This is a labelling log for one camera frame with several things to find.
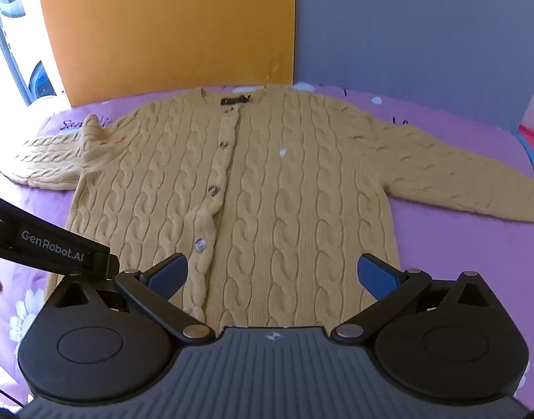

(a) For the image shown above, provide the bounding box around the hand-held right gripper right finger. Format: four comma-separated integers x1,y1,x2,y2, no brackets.
331,253,500,344

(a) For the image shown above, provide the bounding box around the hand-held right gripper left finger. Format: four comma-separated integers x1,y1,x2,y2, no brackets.
45,253,216,344

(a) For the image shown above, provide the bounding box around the yellow cable-knit cardigan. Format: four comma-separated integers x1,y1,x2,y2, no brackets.
0,83,534,329

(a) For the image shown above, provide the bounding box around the purple floral bedsheet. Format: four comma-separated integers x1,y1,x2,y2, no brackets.
0,81,534,419

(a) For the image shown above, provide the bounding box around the pink and blue cloth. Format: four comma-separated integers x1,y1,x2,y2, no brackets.
517,125,534,176

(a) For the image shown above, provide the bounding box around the window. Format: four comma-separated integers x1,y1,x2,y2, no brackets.
0,0,72,106

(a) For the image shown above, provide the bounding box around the orange board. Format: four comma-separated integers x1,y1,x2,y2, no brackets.
35,0,299,108

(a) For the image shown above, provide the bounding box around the grey board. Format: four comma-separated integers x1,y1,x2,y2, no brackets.
292,0,534,132

